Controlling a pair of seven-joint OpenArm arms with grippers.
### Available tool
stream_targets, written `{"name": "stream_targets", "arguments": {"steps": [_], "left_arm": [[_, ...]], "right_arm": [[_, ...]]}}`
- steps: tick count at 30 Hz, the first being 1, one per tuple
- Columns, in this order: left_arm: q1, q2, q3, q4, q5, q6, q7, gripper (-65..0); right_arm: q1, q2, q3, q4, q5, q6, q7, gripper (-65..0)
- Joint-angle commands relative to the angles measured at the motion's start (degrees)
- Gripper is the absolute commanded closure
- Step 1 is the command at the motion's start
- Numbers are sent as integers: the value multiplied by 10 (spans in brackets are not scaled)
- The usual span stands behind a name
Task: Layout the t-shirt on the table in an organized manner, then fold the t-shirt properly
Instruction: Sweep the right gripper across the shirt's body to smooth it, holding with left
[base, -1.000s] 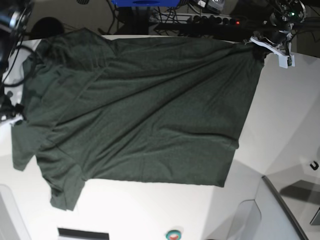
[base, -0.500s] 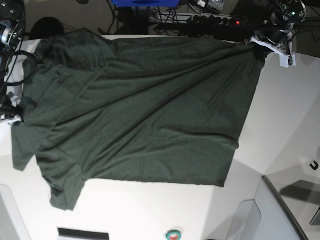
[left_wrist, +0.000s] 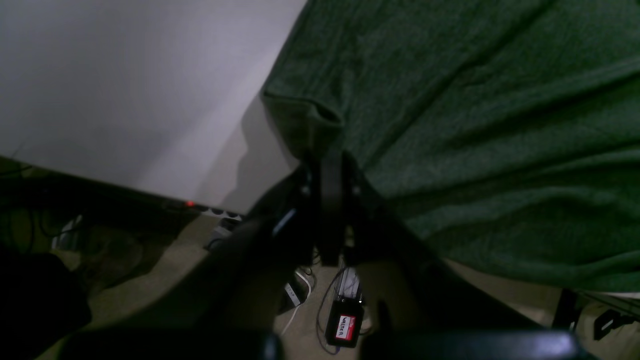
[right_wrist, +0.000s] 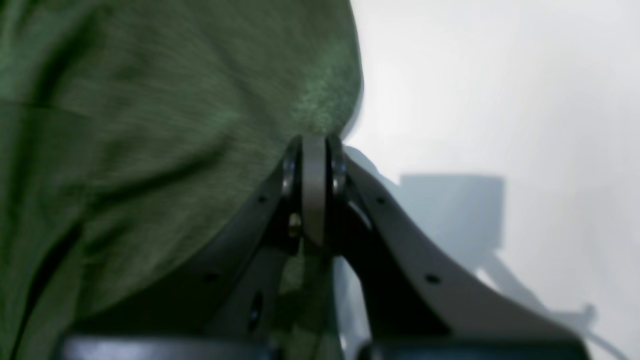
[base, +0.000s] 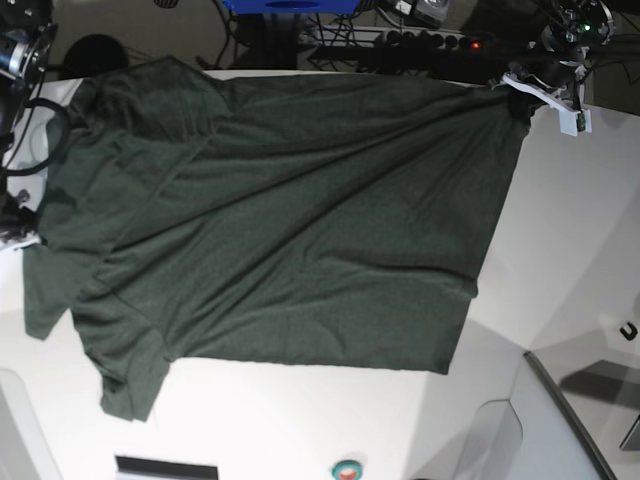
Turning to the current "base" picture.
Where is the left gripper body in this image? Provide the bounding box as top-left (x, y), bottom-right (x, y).
top-left (514, 42), bottom-right (588, 92)

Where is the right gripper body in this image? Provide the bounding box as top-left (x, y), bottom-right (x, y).
top-left (1, 187), bottom-right (40, 250)

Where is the dark green t-shirt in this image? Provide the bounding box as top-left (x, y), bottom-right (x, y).
top-left (23, 59), bottom-right (530, 420)

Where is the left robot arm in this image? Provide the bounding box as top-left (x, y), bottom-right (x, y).
top-left (511, 1), bottom-right (615, 91)

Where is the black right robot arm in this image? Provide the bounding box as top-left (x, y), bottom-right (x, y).
top-left (1, 0), bottom-right (61, 250)

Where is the black power strip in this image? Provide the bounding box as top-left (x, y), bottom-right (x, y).
top-left (379, 29), bottom-right (484, 52)

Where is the small black hook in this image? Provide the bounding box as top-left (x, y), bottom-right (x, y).
top-left (619, 322), bottom-right (639, 341)

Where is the blue box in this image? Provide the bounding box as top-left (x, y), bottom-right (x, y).
top-left (223, 0), bottom-right (359, 14)

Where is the red green emergency button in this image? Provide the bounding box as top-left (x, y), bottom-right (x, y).
top-left (331, 459), bottom-right (364, 480)

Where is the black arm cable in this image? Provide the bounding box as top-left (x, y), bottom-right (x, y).
top-left (0, 97), bottom-right (72, 177)

